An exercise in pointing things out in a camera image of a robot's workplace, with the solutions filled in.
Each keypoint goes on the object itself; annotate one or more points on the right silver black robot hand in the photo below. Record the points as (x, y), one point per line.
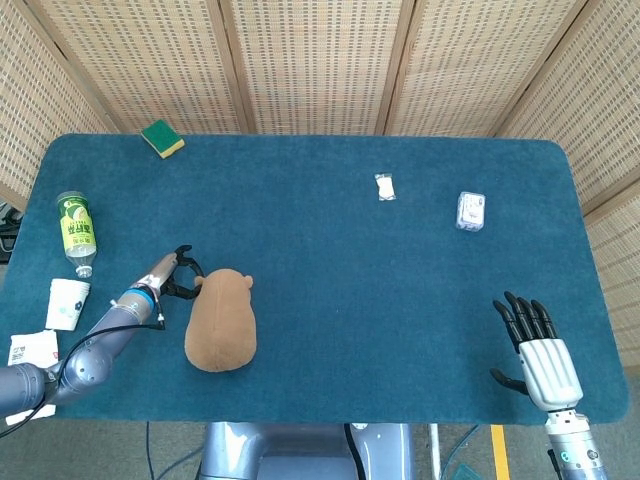
(547, 372)

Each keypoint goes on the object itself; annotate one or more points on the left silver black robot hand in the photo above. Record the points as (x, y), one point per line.
(161, 272)

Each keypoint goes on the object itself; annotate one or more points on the brown plush toy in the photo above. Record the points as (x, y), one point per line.
(220, 327)

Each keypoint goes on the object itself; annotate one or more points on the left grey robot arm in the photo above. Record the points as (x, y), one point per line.
(90, 357)

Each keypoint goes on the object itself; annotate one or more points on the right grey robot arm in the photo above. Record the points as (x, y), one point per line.
(575, 447)

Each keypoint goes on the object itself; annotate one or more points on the yellow floor tape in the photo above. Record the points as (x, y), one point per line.
(500, 452)

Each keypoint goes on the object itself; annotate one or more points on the clear bottle with green label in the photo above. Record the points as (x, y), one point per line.
(77, 230)

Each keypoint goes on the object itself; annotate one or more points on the white paper cup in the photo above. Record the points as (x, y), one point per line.
(67, 305)

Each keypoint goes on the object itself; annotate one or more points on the teal floor object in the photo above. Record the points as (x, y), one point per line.
(466, 473)

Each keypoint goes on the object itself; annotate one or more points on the green yellow sponge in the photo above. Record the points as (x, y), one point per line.
(161, 137)

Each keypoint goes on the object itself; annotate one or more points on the white table leg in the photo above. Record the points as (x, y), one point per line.
(434, 450)

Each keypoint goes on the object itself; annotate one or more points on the white packet with code print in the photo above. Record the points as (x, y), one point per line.
(32, 347)

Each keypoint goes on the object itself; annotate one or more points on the black equipment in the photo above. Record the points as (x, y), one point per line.
(7, 235)

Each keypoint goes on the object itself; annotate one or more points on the blue table mat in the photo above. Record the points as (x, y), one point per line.
(325, 275)

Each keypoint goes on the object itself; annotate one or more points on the small clear plastic pack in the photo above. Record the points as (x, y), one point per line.
(470, 212)

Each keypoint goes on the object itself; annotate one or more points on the grey robot torso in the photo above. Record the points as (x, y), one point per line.
(280, 452)

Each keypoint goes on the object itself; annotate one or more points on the small white sachet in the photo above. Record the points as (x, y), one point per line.
(385, 187)

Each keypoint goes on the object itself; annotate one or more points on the woven bamboo folding screen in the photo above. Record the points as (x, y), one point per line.
(320, 60)

